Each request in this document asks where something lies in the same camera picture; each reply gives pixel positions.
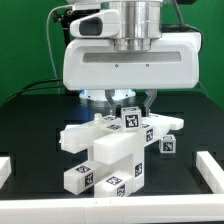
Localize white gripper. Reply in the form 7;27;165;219
63;32;201;116

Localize white tagged cube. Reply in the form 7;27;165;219
159;134;176;154
121;107;142;131

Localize white chair seat part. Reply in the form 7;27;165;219
87;133;145;188

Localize white chair back frame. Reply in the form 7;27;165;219
60;113;184;165

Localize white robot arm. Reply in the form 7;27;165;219
63;0;202;105

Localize white right fence bar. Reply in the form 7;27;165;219
196;151;224;194

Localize white fence bar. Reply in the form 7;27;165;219
0;194;224;224
196;151;224;194
0;157;11;189

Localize white front fence bar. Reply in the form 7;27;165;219
0;194;224;224

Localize white left fence bar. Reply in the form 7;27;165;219
0;157;11;189

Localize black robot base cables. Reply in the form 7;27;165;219
0;77;65;107

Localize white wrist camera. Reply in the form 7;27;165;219
70;9;120;38

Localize white camera cable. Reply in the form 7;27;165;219
45;4;74;95

